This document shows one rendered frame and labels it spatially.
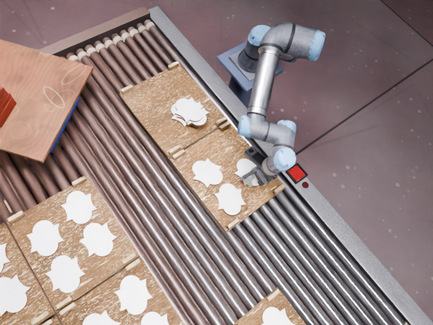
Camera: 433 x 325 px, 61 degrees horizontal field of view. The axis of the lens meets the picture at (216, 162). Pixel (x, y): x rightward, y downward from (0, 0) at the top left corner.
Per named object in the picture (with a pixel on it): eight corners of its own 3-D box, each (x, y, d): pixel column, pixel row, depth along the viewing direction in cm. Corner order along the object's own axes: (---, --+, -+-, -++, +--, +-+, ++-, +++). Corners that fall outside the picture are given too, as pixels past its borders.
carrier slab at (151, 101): (178, 65, 190) (178, 62, 188) (227, 122, 179) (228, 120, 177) (118, 95, 177) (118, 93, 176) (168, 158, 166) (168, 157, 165)
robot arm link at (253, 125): (267, 9, 141) (239, 131, 133) (294, 17, 142) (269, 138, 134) (259, 24, 152) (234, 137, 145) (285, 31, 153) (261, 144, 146)
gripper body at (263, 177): (259, 187, 157) (270, 182, 146) (247, 170, 157) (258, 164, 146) (272, 177, 160) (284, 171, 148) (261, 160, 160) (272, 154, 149)
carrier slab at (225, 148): (229, 123, 178) (229, 122, 177) (285, 188, 168) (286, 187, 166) (169, 160, 166) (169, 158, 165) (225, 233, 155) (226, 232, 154)
